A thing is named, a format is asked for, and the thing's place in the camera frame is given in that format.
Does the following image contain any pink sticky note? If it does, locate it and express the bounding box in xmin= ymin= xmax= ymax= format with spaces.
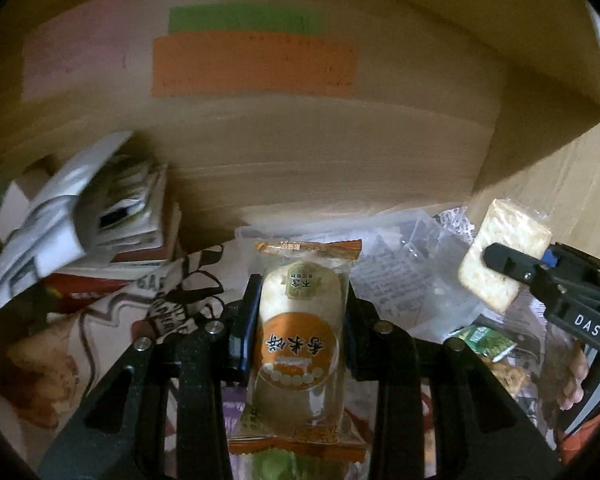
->
xmin=21 ymin=0 xmax=166 ymax=102

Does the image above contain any green peas snack packet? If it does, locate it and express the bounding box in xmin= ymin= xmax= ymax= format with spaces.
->
xmin=451 ymin=324 xmax=517 ymax=363

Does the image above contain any green sticky note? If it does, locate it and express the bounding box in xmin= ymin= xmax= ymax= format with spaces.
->
xmin=168 ymin=2 xmax=326 ymax=35

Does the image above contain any orange rice cake packet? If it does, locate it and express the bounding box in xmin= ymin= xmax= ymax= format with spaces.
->
xmin=228 ymin=240 xmax=367 ymax=463

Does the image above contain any clear plastic container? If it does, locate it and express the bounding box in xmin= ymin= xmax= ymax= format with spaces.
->
xmin=235 ymin=206 xmax=486 ymax=342

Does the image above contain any person's right hand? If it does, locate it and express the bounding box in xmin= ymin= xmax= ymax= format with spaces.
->
xmin=557 ymin=341 xmax=590 ymax=411

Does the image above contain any green round jelly cup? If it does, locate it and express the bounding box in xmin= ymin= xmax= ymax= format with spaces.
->
xmin=251 ymin=450 xmax=320 ymax=480

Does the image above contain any stack of magazines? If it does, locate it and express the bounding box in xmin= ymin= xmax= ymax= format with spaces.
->
xmin=0 ymin=131 xmax=182 ymax=310

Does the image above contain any orange sticky note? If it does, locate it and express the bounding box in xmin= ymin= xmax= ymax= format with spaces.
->
xmin=151 ymin=30 xmax=358 ymax=99

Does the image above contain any beige cracker packet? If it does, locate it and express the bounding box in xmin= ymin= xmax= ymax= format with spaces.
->
xmin=458 ymin=200 xmax=552 ymax=313

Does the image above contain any black white patterned bag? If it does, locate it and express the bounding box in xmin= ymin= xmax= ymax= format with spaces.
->
xmin=68 ymin=240 xmax=247 ymax=367

